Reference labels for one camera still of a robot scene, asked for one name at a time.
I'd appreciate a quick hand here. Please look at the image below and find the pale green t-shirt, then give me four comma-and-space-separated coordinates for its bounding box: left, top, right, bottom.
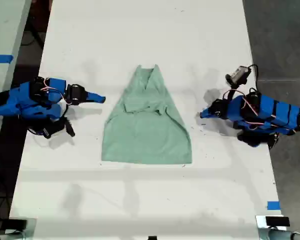
100, 64, 193, 165

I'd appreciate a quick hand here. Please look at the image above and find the long blue tape strip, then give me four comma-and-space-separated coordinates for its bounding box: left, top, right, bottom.
0, 54, 15, 64

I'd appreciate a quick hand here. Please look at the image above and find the small blue tape piece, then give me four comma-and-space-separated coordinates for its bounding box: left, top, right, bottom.
266, 200, 282, 211

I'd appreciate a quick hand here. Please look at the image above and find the red white servo wire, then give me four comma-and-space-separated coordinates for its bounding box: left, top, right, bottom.
241, 96, 260, 116

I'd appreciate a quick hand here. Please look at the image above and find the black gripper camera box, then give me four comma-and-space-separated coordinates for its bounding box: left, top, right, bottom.
225, 65, 253, 86
41, 117, 76, 140

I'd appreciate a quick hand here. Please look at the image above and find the black camera cable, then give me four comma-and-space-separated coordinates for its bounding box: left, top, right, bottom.
247, 63, 260, 97

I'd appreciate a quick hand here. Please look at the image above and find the black floor cable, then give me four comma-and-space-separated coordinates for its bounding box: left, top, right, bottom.
19, 14, 45, 47

